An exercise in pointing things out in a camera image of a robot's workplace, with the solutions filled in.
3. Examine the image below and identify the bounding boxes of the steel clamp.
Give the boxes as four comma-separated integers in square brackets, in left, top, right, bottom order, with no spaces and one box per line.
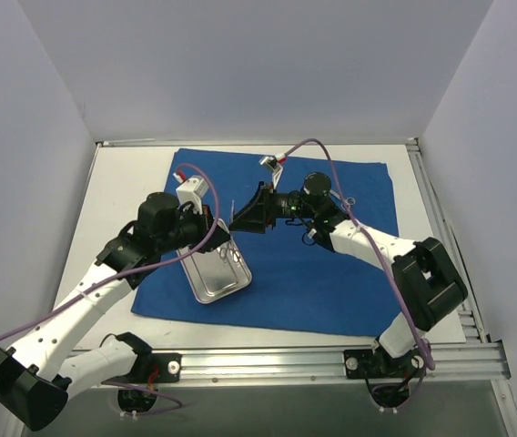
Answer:
[218,241,243,265]

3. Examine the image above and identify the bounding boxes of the steel forceps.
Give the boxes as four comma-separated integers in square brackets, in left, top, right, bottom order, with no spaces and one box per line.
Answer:
[338,197,356,211]

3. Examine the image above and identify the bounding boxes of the steel instrument tray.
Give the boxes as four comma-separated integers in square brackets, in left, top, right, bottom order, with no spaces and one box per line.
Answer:
[181,249,252,305]

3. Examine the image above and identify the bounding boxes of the blue surgical cloth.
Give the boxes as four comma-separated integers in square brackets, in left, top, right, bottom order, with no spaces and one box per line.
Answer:
[132,148,400,337]

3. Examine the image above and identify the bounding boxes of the steel tweezers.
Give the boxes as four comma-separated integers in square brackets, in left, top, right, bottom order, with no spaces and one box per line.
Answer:
[228,199,236,225]

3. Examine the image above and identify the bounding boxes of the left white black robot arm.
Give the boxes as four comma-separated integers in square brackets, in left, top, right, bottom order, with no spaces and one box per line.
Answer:
[0,192,229,432]

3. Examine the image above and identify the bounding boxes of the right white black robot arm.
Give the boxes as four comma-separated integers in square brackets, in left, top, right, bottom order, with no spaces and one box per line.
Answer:
[229,172,468,376]

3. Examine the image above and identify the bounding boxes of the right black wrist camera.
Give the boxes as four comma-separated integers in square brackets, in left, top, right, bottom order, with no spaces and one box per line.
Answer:
[260,154,332,206]

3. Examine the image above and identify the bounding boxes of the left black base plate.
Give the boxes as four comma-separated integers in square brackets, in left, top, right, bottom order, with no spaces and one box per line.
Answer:
[117,352,183,384]

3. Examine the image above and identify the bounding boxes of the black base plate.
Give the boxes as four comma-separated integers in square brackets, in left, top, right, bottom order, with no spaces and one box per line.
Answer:
[342,348,423,380]
[117,352,183,384]

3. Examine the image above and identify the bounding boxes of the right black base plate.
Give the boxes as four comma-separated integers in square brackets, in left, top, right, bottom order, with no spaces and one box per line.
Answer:
[342,348,423,380]

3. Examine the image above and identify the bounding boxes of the aluminium right side rail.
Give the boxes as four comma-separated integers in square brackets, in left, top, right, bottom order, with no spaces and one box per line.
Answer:
[406,138,491,343]

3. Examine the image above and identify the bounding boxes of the aluminium rail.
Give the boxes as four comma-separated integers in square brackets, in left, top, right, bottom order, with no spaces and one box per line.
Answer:
[406,138,491,343]
[105,342,511,387]

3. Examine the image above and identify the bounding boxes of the aluminium front rail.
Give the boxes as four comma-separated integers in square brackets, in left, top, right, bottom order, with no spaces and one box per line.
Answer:
[105,342,511,387]

